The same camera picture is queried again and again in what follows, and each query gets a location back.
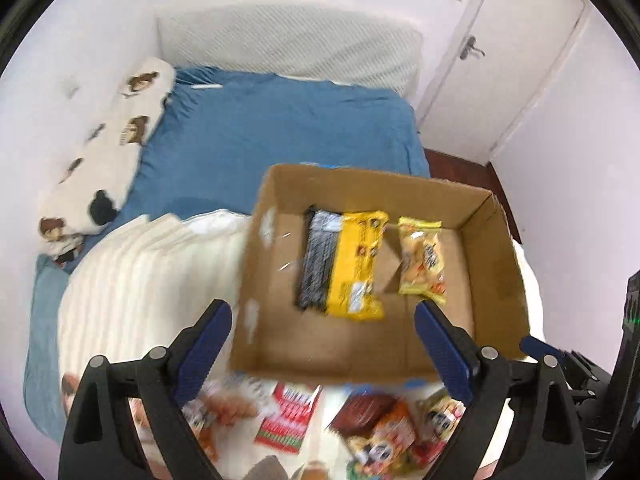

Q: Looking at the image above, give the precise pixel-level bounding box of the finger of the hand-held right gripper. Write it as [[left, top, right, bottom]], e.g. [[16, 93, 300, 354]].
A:
[[519, 336, 613, 411]]

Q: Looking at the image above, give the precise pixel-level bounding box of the long white animal print pillow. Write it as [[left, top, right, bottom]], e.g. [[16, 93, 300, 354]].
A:
[[39, 57, 177, 268]]

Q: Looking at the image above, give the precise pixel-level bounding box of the orange cartoon print snack packet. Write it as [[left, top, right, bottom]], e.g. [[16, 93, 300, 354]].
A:
[[345, 400, 417, 480]]

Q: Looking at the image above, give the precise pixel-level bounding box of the white quilted headboard cushion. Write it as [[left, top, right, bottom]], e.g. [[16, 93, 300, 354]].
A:
[[156, 2, 425, 98]]

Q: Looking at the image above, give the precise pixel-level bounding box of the cardboard box with green print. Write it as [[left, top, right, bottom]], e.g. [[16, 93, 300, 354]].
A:
[[229, 162, 532, 386]]

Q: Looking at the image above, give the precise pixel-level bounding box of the brown snack packet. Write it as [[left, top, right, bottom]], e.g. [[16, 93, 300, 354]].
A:
[[330, 392, 401, 436]]

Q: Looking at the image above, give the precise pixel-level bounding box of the striped cat print blanket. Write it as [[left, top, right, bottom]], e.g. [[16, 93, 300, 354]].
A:
[[57, 210, 546, 480]]

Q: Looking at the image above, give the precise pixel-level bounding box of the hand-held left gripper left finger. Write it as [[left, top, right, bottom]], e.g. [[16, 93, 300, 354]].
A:
[[59, 299, 234, 480]]

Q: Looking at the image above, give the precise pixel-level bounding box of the small yellow snack packet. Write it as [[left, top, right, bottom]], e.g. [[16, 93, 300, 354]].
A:
[[397, 216, 447, 306]]

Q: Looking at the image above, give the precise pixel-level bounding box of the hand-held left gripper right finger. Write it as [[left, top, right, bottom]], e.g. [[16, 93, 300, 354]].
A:
[[414, 300, 587, 480]]

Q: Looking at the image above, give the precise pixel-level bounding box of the yellow and red snack packet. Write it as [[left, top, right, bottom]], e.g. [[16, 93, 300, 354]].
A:
[[415, 390, 467, 453]]

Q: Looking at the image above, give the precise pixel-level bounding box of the metal door handle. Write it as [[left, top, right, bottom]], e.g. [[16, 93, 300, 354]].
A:
[[460, 35, 486, 61]]

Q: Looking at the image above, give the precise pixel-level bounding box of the orange and white snack packet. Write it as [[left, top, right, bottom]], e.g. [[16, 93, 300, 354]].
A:
[[181, 379, 261, 463]]

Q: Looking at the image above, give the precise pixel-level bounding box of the blue bed sheet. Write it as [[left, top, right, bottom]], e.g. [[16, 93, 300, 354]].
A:
[[22, 66, 432, 441]]

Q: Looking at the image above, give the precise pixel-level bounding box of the red and white snack packet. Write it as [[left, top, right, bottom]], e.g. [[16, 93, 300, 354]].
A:
[[254, 382, 323, 456]]

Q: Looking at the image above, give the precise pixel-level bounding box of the white door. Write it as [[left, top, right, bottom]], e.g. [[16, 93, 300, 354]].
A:
[[415, 0, 588, 166]]

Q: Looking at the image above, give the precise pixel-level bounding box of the yellow and black snack packet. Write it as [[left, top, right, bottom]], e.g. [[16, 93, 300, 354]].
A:
[[295, 205, 390, 321]]

